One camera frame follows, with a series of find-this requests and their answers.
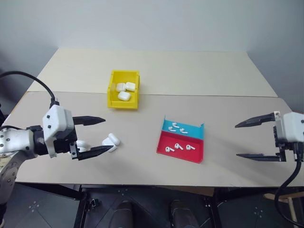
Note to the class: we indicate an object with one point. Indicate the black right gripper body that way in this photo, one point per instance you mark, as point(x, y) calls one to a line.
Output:
point(282, 146)

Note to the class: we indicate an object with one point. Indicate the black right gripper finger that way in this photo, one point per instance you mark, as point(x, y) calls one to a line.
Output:
point(261, 157)
point(256, 120)

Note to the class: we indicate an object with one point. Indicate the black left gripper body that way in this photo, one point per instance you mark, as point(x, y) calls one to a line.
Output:
point(64, 143)

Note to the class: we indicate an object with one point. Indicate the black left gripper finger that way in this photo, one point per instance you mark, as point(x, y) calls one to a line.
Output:
point(95, 151)
point(89, 120)

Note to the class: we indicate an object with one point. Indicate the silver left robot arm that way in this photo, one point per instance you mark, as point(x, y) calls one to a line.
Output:
point(14, 142)

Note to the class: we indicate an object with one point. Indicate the yellow plastic bin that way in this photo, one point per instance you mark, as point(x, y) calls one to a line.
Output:
point(111, 95)

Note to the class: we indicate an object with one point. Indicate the dark rounded shape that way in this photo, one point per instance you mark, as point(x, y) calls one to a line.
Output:
point(123, 213)
point(179, 213)

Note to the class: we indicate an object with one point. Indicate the red plastic tray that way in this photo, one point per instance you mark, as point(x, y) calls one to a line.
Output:
point(180, 155)

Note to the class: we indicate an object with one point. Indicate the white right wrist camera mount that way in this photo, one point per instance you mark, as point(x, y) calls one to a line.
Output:
point(292, 127)

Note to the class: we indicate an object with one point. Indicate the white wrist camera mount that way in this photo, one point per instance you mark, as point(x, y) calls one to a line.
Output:
point(292, 127)
point(57, 118)

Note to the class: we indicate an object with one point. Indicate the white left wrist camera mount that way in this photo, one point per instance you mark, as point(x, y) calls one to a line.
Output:
point(57, 118)

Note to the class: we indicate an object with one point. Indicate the light wooden frame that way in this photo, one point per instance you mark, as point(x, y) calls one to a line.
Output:
point(292, 197)

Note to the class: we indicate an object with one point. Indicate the black metal table frame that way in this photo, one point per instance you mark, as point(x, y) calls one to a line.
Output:
point(79, 206)

